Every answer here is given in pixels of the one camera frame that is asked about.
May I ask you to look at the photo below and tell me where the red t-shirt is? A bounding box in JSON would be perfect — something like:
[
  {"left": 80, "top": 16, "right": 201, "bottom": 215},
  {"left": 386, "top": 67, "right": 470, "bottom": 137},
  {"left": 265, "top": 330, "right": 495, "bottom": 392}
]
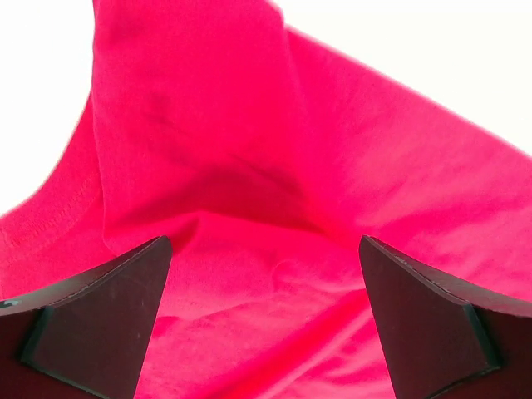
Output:
[{"left": 1, "top": 1, "right": 531, "bottom": 398}]

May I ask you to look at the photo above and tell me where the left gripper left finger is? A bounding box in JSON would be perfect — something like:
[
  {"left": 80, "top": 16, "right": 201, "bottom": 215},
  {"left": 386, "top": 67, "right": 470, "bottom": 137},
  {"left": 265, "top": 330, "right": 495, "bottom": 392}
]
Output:
[{"left": 1, "top": 237, "right": 172, "bottom": 398}]

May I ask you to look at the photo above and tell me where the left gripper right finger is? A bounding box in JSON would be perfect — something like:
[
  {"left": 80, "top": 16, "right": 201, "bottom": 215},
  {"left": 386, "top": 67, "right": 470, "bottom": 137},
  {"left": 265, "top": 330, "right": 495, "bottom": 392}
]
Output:
[{"left": 359, "top": 236, "right": 531, "bottom": 398}]

